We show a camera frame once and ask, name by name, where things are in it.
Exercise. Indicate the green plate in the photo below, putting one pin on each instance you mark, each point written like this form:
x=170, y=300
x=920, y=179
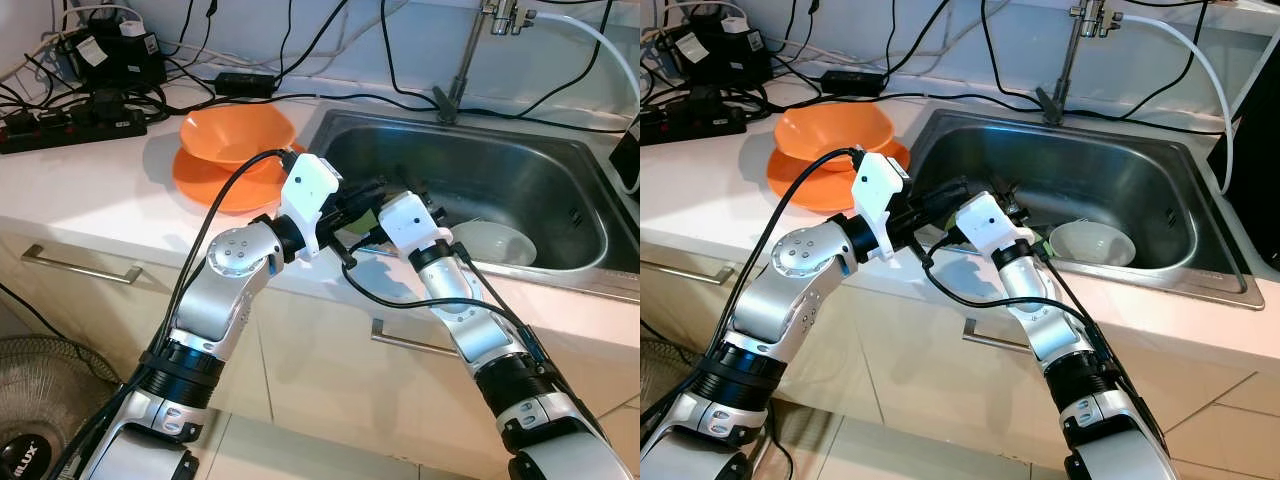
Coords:
x=1045, y=243
x=368, y=224

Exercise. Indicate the orange plastic bowl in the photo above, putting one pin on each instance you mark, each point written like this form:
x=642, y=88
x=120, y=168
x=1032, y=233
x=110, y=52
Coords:
x=830, y=128
x=235, y=130

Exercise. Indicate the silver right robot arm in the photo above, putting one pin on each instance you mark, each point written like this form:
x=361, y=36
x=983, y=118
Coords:
x=1050, y=330
x=470, y=330

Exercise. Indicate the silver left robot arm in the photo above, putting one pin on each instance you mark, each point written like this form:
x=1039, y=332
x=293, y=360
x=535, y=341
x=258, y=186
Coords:
x=215, y=300
x=790, y=300

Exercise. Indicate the beige kitchen cabinet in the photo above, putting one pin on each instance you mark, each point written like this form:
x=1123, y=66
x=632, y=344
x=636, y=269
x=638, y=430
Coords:
x=320, y=400
x=920, y=400

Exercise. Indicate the white bowl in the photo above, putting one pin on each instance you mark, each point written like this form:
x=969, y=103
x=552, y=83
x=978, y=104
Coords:
x=1095, y=245
x=500, y=245

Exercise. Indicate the stainless steel sink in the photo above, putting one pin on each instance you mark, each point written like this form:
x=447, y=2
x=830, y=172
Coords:
x=1110, y=170
x=500, y=170

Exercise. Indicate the orange plastic plate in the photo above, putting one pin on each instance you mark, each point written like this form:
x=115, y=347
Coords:
x=795, y=185
x=200, y=185

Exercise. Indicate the small flat black adapter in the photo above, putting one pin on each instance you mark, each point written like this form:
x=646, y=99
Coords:
x=852, y=83
x=245, y=84

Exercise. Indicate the metal sink faucet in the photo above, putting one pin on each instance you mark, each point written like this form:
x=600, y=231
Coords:
x=462, y=65
x=1065, y=65

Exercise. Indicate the black appliance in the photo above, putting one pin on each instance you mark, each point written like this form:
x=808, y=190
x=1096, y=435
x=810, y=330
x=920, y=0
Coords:
x=1255, y=190
x=628, y=160

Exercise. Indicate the black power strip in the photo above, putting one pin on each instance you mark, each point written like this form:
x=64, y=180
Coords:
x=80, y=130
x=695, y=122

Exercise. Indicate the large black power adapter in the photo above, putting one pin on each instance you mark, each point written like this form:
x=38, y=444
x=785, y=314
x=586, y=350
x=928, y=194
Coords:
x=125, y=62
x=728, y=58

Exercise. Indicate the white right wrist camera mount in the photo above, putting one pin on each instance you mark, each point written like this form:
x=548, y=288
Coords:
x=990, y=222
x=410, y=220

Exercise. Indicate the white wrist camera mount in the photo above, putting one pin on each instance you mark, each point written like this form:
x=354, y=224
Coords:
x=410, y=220
x=308, y=185
x=878, y=190
x=990, y=222

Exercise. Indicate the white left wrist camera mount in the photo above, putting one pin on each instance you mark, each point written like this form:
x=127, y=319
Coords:
x=308, y=185
x=878, y=190

